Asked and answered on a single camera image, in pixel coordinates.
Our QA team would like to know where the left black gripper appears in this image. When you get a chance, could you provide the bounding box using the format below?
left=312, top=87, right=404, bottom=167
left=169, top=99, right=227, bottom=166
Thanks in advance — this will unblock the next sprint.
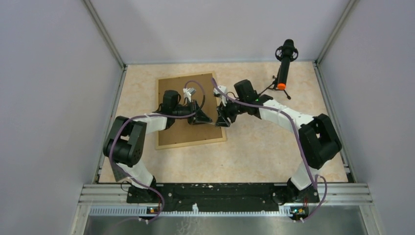
left=172, top=99, right=212, bottom=125

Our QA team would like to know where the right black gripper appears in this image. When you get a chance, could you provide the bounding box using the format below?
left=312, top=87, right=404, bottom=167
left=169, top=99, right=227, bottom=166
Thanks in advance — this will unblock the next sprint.
left=215, top=96, right=247, bottom=127

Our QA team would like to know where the wooden picture frame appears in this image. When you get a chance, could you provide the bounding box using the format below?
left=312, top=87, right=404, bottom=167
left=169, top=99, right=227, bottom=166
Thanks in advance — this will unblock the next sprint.
left=155, top=71, right=227, bottom=150

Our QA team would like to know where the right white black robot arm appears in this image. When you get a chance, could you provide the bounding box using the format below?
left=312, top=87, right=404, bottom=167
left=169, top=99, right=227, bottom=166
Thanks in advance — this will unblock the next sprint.
left=211, top=78, right=343, bottom=202

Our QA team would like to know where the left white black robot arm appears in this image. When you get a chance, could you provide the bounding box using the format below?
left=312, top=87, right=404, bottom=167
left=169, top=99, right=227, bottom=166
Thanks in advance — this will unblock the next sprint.
left=103, top=88, right=212, bottom=202

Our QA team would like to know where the black mini tripod stand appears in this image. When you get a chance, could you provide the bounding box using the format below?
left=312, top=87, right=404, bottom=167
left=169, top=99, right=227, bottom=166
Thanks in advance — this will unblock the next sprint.
left=259, top=46, right=294, bottom=100

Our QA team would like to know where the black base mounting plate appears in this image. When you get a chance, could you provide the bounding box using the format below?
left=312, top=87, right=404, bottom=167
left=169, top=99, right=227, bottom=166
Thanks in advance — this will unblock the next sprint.
left=126, top=183, right=320, bottom=212

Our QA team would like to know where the black microphone orange tip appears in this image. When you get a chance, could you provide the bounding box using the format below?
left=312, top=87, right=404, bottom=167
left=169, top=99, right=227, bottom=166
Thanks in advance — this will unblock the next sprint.
left=275, top=39, right=299, bottom=90

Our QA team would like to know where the grey lego baseplate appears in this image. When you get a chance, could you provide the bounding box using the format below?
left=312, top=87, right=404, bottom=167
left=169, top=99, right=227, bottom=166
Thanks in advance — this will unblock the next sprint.
left=111, top=163, right=127, bottom=182

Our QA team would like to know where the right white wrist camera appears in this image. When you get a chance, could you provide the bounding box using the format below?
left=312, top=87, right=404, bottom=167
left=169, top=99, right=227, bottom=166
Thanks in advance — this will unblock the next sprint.
left=213, top=85, right=228, bottom=107

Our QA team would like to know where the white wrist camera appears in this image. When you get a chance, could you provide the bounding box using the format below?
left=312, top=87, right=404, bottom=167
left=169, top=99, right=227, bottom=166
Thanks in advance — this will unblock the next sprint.
left=213, top=85, right=228, bottom=107
left=183, top=88, right=196, bottom=102

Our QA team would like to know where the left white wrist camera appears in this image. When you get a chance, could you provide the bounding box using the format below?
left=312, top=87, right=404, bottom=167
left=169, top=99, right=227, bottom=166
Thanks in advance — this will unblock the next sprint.
left=183, top=88, right=196, bottom=102

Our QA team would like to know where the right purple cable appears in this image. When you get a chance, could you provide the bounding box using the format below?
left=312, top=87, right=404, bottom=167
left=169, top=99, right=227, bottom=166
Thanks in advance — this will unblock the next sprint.
left=211, top=77, right=328, bottom=224

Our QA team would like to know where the purple cable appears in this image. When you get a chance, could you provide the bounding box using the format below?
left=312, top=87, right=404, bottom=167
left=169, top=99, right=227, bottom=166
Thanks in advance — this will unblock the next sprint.
left=108, top=79, right=206, bottom=225
left=211, top=77, right=328, bottom=224

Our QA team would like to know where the aluminium front rail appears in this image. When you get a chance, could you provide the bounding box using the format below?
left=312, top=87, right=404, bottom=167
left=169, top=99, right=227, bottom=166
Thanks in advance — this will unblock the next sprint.
left=79, top=183, right=373, bottom=218

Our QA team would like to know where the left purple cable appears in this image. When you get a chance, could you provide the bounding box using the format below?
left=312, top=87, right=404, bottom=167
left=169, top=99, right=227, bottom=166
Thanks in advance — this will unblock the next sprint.
left=108, top=79, right=206, bottom=225

